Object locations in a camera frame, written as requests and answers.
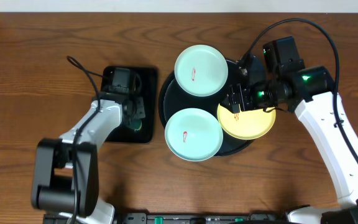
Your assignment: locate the green yellow sponge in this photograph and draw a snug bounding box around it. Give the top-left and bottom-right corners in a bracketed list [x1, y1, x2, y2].
[126, 119, 142, 131]

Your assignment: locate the yellow plate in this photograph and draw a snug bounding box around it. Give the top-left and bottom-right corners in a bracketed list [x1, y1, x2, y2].
[217, 105, 276, 140]

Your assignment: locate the mint plate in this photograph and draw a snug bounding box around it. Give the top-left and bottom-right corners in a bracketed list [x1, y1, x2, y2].
[165, 108, 223, 162]
[174, 45, 228, 97]

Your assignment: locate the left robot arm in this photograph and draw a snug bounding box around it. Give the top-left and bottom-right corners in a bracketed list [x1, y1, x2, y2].
[30, 70, 144, 223]

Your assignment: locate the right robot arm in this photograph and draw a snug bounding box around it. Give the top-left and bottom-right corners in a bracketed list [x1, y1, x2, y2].
[221, 48, 358, 223]

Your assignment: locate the rectangular black tray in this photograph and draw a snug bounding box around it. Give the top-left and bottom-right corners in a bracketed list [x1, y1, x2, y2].
[100, 65, 158, 143]

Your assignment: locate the round black tray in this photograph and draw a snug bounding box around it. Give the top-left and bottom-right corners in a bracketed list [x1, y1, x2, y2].
[158, 60, 255, 157]

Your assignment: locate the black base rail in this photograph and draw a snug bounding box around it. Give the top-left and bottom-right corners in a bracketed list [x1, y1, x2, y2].
[42, 211, 291, 224]

